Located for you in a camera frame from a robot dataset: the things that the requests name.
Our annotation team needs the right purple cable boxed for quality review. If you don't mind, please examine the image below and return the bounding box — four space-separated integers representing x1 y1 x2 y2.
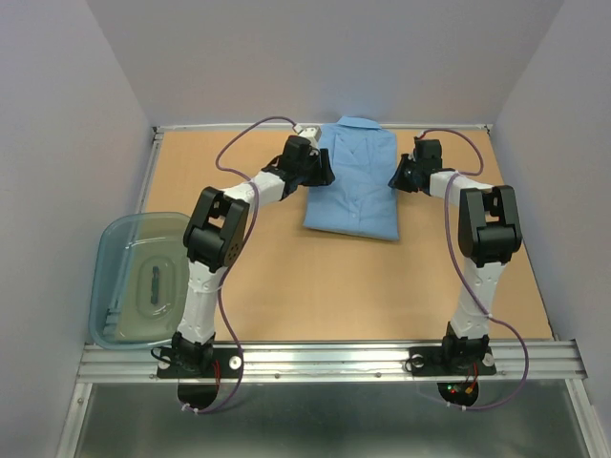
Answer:
414 128 530 414

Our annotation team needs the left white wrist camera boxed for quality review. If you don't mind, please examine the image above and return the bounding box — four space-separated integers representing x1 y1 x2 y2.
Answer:
292 123 322 145

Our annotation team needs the clear blue plastic bin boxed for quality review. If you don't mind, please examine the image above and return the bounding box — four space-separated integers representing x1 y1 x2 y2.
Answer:
89 212 189 350

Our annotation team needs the aluminium front rail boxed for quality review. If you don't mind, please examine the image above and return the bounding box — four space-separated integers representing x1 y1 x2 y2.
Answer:
76 340 587 384

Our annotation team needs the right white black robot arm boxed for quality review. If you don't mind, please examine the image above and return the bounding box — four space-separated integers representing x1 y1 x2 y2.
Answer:
389 134 522 377

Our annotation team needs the light blue long sleeve shirt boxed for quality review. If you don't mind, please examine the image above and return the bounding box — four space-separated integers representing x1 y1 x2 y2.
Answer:
304 116 399 241

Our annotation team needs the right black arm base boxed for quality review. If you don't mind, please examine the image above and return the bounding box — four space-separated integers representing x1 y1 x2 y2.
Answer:
404 346 496 378

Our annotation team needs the purple cable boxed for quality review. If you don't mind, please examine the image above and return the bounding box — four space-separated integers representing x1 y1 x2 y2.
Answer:
180 115 300 416
414 128 530 414

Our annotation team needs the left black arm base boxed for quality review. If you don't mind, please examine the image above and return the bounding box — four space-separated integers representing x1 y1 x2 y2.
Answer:
151 346 243 380

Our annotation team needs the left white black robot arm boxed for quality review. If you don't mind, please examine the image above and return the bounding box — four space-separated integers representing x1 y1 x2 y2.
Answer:
152 127 335 379

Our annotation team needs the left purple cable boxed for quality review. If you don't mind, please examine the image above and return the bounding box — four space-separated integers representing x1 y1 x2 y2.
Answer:
180 115 300 416

